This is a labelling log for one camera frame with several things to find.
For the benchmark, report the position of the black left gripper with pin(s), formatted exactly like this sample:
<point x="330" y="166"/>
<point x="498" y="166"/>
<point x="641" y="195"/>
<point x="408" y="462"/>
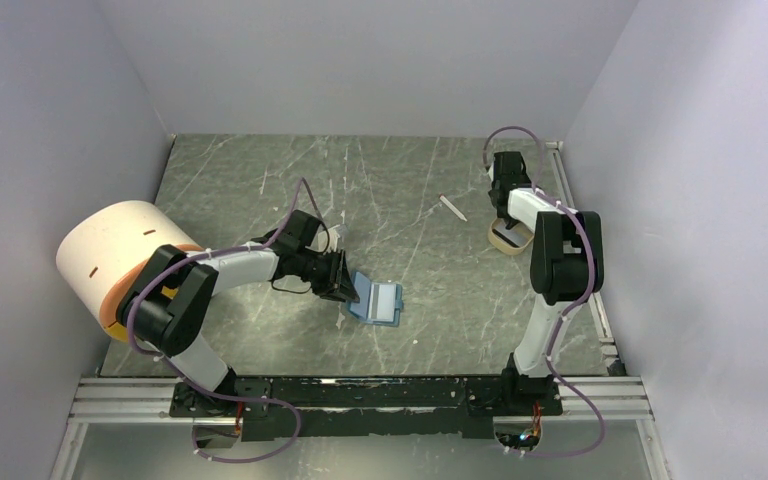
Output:
<point x="338" y="286"/>

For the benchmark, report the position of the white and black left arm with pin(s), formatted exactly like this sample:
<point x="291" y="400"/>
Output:
<point x="166" y="305"/>

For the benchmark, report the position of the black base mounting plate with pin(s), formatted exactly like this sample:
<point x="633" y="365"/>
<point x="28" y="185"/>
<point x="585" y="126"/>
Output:
<point x="277" y="407"/>

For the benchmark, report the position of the blue card holder wallet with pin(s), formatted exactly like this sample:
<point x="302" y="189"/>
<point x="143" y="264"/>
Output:
<point x="380" y="303"/>

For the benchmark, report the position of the white and orange cylinder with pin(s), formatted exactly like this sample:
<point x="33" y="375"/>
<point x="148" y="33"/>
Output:
<point x="102" y="256"/>

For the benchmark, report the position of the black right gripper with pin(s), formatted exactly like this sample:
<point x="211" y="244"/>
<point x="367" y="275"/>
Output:
<point x="509" y="220"/>

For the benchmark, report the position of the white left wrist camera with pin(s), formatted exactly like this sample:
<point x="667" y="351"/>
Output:
<point x="337" y="233"/>

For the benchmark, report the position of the white pen with red cap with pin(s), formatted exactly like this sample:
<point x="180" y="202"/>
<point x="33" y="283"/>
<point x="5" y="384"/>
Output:
<point x="450" y="206"/>

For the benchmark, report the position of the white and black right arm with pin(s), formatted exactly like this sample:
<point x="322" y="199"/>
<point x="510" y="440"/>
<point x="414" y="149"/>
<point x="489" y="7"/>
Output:
<point x="566" y="263"/>

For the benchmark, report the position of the aluminium rail frame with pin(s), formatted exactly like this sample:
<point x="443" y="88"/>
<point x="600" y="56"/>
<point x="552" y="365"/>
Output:
<point x="119" y="401"/>

